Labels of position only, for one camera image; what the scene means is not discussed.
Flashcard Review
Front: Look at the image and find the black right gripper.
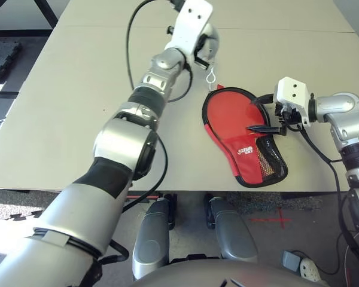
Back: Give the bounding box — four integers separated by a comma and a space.
245, 93, 303, 135

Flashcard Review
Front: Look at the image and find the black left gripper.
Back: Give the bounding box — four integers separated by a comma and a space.
193, 33, 211, 70

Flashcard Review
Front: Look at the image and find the white pull cord loop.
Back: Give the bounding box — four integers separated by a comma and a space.
205, 66, 217, 92

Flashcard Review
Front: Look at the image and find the red black paddle case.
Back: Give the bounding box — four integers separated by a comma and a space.
202, 84, 289, 189

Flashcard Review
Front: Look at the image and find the grey right robot leg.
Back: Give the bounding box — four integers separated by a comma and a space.
203, 193, 258, 264

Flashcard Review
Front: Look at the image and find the grey robot leg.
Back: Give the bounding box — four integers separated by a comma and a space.
132, 193, 178, 280
203, 193, 258, 264

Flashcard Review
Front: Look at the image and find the grey foot pedal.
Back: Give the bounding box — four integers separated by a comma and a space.
282, 250, 303, 271

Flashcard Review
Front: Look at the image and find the dark framed side table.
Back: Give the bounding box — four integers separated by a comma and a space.
0, 0, 60, 38

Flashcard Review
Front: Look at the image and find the grey robot torso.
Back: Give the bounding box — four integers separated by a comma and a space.
134, 258, 327, 287

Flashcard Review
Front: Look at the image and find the grey left robot leg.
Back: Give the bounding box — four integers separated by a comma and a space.
132, 193, 178, 280

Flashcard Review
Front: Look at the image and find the black foam floor mat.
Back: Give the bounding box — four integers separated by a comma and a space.
0, 40, 23, 85

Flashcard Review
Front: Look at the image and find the speckled grey foam mat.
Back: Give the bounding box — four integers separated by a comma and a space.
0, 188, 62, 221

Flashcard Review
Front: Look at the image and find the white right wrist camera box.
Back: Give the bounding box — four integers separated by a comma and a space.
272, 77, 311, 126

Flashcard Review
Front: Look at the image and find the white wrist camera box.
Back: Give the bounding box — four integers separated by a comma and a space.
272, 77, 311, 126
164, 0, 214, 60

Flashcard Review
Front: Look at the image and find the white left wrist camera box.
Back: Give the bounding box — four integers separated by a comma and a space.
164, 0, 214, 60

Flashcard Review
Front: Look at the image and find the black left wrist camera cable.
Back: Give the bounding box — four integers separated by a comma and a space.
126, 0, 195, 104

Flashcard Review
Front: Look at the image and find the black floor cable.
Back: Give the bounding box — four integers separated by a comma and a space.
302, 233, 349, 276

